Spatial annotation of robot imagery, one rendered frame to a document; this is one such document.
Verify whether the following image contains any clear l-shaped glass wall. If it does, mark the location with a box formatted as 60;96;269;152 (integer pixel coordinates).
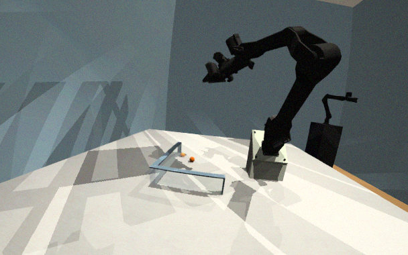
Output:
149;144;224;195

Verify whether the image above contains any clear blue wall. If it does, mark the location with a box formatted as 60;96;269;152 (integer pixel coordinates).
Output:
149;142;225;190

